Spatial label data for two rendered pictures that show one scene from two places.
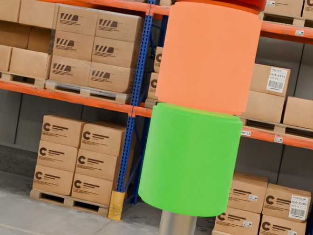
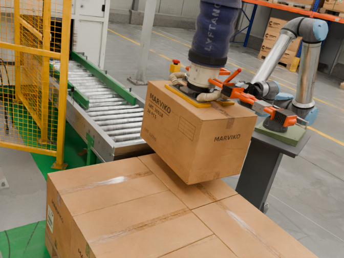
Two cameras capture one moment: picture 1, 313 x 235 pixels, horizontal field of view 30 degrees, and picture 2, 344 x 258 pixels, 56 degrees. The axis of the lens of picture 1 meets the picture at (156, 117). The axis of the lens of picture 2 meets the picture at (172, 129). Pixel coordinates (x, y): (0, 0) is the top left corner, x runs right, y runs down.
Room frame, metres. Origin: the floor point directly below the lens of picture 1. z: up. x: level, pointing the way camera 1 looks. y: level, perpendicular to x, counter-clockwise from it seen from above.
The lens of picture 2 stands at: (-1.21, -2.64, 1.67)
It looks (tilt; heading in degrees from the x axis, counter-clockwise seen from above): 24 degrees down; 36
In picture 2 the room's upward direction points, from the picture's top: 12 degrees clockwise
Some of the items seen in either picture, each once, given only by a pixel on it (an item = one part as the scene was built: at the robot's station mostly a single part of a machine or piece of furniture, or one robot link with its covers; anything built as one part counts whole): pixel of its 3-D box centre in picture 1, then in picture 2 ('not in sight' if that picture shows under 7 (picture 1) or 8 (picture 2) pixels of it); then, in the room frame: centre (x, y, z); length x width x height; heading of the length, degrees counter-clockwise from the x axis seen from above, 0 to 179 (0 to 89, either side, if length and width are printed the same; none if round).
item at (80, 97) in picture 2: not in sight; (52, 74); (0.53, 0.21, 0.60); 1.60 x 0.10 x 0.09; 77
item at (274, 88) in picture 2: not in sight; (268, 88); (0.62, -1.95, 1.19); 0.12 x 0.09 x 0.10; 167
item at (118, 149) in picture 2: not in sight; (156, 143); (0.44, -1.34, 0.58); 0.70 x 0.03 x 0.06; 167
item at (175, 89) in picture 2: not in sight; (187, 92); (0.30, -1.61, 1.09); 0.34 x 0.10 x 0.05; 75
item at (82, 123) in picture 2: not in sight; (58, 97); (0.39, -0.13, 0.50); 2.31 x 0.05 x 0.19; 77
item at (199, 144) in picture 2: not in sight; (193, 126); (0.38, -1.65, 0.87); 0.60 x 0.40 x 0.40; 72
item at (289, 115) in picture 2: not in sight; (283, 117); (0.23, -2.21, 1.20); 0.08 x 0.07 x 0.05; 75
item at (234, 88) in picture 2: not in sight; (232, 90); (0.32, -1.87, 1.20); 0.10 x 0.08 x 0.06; 165
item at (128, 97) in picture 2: not in sight; (102, 73); (1.05, 0.08, 0.60); 1.60 x 0.10 x 0.09; 77
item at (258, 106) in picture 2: not in sight; (261, 107); (0.27, -2.08, 1.19); 0.07 x 0.07 x 0.04; 75
